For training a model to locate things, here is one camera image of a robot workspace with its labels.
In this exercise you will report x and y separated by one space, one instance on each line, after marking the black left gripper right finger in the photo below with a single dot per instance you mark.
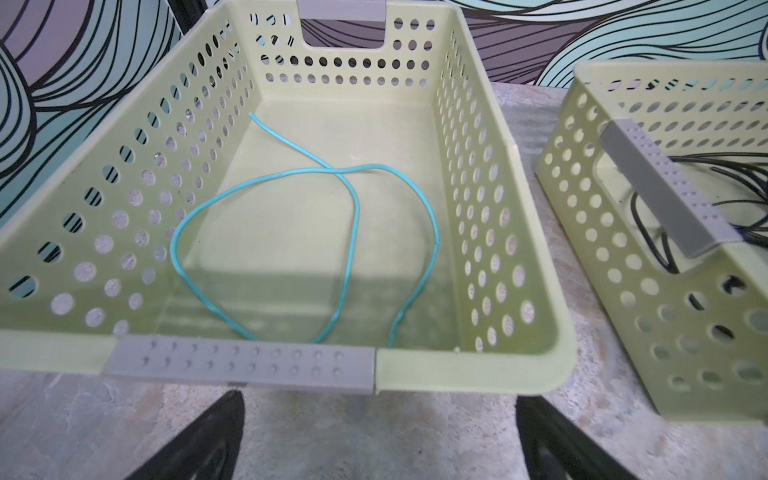
555 448

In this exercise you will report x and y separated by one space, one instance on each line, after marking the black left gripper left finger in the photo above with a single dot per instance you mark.
208 448

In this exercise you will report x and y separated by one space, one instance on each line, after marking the left light green basket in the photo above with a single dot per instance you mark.
242 205

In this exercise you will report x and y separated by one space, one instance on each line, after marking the light green basket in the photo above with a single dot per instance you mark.
242 205
657 172

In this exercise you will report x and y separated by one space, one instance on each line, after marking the middle light green basket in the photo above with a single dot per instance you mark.
657 172

